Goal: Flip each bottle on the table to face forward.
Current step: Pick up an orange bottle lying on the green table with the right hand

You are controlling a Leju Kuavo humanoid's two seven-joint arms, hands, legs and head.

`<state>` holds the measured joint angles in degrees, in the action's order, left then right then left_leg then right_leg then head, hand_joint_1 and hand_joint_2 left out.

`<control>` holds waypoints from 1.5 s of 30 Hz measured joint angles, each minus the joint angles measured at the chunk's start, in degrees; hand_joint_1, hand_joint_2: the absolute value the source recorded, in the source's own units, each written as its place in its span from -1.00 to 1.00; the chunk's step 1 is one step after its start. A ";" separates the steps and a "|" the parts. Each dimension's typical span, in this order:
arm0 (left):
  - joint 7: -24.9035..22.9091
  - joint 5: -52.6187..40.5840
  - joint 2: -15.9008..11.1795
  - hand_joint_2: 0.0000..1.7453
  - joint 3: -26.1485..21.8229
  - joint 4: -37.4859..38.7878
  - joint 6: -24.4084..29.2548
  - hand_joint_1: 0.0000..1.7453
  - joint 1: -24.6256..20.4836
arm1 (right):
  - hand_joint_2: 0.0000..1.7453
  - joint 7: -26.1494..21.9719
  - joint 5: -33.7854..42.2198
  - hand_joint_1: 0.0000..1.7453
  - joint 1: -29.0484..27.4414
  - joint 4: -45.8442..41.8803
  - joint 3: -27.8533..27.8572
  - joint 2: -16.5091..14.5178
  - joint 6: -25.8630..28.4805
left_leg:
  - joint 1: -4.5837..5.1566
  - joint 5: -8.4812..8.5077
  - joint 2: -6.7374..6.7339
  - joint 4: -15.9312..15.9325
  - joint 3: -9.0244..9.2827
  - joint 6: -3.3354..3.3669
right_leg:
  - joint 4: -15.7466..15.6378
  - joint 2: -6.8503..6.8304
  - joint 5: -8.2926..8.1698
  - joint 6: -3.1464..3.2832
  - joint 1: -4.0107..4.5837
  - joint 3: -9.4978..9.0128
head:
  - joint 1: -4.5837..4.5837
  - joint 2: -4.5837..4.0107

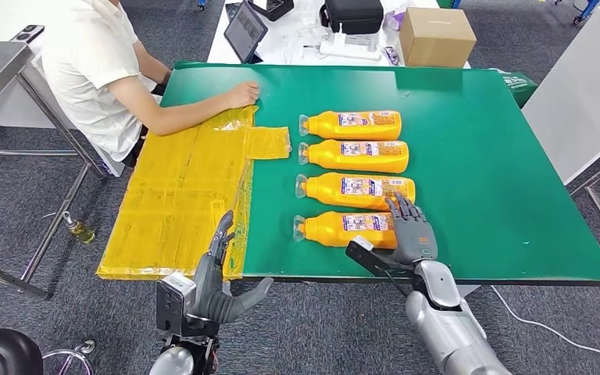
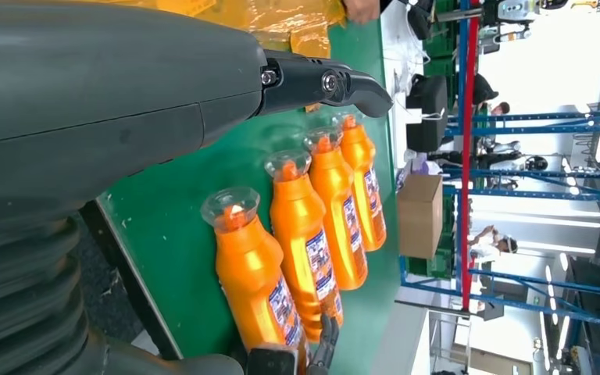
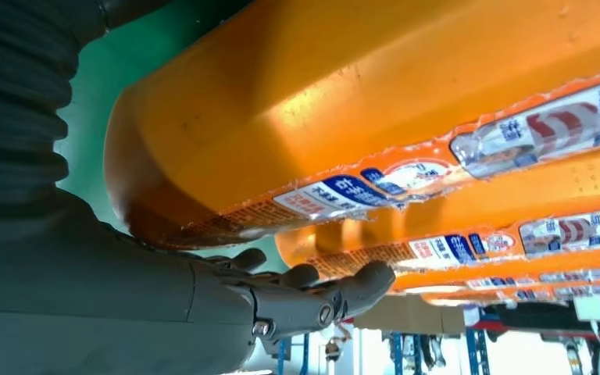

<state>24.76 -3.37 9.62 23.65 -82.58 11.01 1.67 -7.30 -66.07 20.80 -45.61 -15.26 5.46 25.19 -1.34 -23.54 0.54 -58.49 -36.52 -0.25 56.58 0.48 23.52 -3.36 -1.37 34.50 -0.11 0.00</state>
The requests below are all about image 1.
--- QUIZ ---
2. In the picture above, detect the person's right hand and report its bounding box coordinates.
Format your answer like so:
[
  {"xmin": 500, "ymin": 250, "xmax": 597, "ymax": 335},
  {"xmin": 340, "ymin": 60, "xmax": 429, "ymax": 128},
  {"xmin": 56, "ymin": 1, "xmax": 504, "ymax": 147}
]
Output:
[{"xmin": 226, "ymin": 80, "xmax": 261, "ymax": 109}]

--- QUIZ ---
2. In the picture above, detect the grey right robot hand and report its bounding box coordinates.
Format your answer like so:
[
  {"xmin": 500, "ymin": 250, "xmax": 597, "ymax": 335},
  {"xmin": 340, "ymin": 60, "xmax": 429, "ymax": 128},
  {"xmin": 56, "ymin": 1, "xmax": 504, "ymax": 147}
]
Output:
[{"xmin": 377, "ymin": 192, "xmax": 439, "ymax": 266}]

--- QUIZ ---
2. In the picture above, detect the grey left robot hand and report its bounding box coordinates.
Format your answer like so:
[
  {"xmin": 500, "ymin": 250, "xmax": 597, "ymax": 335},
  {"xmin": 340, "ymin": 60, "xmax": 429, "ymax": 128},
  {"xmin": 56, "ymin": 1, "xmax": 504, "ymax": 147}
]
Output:
[{"xmin": 192, "ymin": 209, "xmax": 275, "ymax": 326}]

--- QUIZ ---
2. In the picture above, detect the orange detergent bottle clear cap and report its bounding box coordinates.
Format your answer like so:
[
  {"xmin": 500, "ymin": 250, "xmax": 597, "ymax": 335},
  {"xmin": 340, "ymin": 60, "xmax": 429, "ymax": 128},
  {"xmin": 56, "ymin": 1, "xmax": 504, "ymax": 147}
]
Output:
[
  {"xmin": 298, "ymin": 109, "xmax": 403, "ymax": 141},
  {"xmin": 298, "ymin": 139, "xmax": 410, "ymax": 174},
  {"xmin": 292, "ymin": 211, "xmax": 399, "ymax": 249},
  {"xmin": 295, "ymin": 172, "xmax": 416, "ymax": 212}
]

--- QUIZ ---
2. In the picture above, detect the small glass bottle yellow liquid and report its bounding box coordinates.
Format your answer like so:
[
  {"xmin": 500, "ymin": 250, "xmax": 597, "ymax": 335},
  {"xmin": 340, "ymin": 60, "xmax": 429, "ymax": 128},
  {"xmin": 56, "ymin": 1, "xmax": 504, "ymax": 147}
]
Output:
[{"xmin": 62, "ymin": 211, "xmax": 97, "ymax": 245}]

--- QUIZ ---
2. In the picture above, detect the black tablet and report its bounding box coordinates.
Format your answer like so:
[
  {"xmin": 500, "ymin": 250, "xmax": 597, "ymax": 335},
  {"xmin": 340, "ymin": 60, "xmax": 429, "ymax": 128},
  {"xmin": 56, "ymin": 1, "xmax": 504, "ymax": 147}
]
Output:
[{"xmin": 223, "ymin": 1, "xmax": 270, "ymax": 65}]

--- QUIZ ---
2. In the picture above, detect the white table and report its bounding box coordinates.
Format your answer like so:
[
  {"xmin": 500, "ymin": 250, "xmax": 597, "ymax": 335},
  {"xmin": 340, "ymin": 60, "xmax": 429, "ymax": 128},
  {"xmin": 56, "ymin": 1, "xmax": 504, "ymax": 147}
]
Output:
[{"xmin": 206, "ymin": 0, "xmax": 472, "ymax": 70}]

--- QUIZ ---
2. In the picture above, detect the yellow taped cardboard mat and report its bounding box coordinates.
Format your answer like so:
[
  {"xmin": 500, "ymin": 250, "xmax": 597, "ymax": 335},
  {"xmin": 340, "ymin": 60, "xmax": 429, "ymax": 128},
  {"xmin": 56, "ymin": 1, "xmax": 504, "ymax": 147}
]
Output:
[{"xmin": 96, "ymin": 105, "xmax": 292, "ymax": 282}]

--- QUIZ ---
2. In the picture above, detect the green table mat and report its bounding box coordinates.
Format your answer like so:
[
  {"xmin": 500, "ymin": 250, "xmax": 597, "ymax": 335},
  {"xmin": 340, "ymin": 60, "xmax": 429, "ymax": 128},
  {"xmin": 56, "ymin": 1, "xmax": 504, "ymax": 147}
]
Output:
[{"xmin": 160, "ymin": 61, "xmax": 600, "ymax": 287}]

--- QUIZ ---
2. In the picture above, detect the black device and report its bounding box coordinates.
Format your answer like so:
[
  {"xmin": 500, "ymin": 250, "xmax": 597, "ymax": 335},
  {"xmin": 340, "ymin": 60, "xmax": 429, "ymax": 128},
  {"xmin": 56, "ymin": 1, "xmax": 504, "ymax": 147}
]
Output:
[{"xmin": 250, "ymin": 0, "xmax": 295, "ymax": 22}]

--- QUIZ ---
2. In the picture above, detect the white power strip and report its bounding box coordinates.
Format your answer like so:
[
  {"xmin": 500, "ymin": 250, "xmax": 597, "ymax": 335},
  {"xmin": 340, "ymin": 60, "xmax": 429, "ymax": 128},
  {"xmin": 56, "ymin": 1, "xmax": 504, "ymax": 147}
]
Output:
[{"xmin": 320, "ymin": 23, "xmax": 382, "ymax": 62}]

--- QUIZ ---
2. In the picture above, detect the black carrying case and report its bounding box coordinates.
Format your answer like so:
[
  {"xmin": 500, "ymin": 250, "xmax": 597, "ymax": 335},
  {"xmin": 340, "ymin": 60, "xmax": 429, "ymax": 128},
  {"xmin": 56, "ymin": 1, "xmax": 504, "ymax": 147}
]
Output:
[{"xmin": 319, "ymin": 0, "xmax": 385, "ymax": 35}]

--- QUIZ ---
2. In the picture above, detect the person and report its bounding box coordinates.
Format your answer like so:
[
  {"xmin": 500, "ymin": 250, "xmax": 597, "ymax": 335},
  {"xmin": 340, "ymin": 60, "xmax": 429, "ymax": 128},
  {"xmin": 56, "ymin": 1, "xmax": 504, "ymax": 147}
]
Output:
[{"xmin": 41, "ymin": 0, "xmax": 261, "ymax": 170}]

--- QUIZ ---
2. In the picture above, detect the purple tissue pack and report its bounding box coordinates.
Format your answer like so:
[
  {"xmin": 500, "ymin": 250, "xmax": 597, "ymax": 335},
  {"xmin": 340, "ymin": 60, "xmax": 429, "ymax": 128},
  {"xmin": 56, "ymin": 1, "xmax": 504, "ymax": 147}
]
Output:
[{"xmin": 384, "ymin": 7, "xmax": 409, "ymax": 31}]

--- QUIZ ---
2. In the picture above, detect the green bag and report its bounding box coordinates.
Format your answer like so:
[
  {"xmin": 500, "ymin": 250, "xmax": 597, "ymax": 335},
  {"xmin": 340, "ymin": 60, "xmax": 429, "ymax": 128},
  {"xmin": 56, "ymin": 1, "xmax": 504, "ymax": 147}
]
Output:
[{"xmin": 491, "ymin": 68, "xmax": 539, "ymax": 109}]

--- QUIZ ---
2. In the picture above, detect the brown cardboard box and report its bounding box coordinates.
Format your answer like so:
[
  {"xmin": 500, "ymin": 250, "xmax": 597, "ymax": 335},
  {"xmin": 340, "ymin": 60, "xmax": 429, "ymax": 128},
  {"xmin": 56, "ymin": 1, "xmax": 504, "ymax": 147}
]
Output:
[{"xmin": 399, "ymin": 7, "xmax": 477, "ymax": 69}]

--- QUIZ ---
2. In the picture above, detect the black ribbed round stool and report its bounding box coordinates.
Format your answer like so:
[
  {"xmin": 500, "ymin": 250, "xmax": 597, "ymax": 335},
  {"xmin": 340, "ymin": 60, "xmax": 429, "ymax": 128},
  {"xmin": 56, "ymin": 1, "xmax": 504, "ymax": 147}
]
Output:
[{"xmin": 0, "ymin": 328, "xmax": 44, "ymax": 375}]

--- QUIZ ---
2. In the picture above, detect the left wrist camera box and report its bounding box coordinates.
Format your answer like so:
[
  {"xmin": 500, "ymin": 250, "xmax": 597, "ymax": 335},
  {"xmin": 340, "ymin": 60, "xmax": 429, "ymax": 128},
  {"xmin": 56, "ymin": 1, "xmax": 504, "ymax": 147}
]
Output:
[{"xmin": 155, "ymin": 273, "xmax": 198, "ymax": 335}]

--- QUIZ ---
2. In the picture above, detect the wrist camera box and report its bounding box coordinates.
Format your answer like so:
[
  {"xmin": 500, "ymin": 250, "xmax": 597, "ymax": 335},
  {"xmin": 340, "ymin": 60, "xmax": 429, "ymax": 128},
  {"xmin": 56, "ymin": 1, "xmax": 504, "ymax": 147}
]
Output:
[
  {"xmin": 345, "ymin": 235, "xmax": 416, "ymax": 284},
  {"xmin": 155, "ymin": 273, "xmax": 198, "ymax": 335}
]

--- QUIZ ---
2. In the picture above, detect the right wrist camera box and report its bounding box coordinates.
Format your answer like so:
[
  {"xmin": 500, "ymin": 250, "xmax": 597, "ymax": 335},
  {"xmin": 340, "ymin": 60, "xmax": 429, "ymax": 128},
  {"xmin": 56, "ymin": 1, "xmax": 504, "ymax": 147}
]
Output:
[{"xmin": 345, "ymin": 235, "xmax": 416, "ymax": 284}]

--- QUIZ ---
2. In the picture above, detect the chrome ring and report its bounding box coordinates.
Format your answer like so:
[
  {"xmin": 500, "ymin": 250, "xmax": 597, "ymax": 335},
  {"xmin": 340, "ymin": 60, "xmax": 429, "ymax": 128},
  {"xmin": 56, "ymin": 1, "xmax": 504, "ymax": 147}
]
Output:
[{"xmin": 42, "ymin": 338, "xmax": 97, "ymax": 375}]

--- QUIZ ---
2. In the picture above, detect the white floor cable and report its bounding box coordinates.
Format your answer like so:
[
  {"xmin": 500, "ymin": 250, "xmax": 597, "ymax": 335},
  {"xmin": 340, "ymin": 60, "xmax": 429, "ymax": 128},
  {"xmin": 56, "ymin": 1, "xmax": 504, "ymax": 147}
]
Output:
[{"xmin": 490, "ymin": 285, "xmax": 600, "ymax": 370}]

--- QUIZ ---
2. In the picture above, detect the blue wheeled frame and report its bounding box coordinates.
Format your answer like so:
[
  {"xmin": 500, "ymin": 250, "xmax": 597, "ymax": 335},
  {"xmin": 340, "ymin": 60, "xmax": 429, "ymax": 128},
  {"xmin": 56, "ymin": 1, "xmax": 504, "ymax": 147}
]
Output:
[{"xmin": 555, "ymin": 0, "xmax": 600, "ymax": 26}]

